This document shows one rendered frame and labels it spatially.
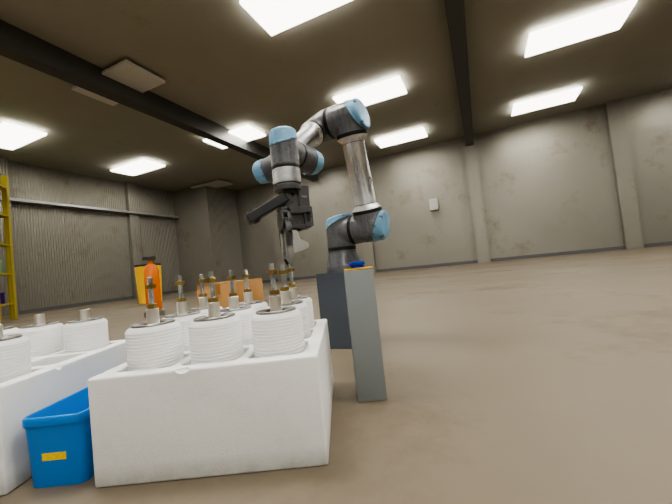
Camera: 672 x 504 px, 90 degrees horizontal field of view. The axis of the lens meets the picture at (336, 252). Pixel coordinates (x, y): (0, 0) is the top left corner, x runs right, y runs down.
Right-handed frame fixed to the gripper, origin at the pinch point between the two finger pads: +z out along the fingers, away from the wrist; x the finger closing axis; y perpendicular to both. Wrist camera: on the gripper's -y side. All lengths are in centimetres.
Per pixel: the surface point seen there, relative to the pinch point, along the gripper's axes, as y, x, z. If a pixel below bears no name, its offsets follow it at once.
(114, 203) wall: -259, 990, -236
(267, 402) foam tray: -11.7, -28.7, 23.7
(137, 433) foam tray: -32.3, -20.8, 26.6
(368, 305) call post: 15.4, -13.9, 12.5
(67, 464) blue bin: -44, -14, 31
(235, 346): -15.6, -21.3, 15.2
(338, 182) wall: 367, 863, -254
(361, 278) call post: 14.5, -13.6, 6.0
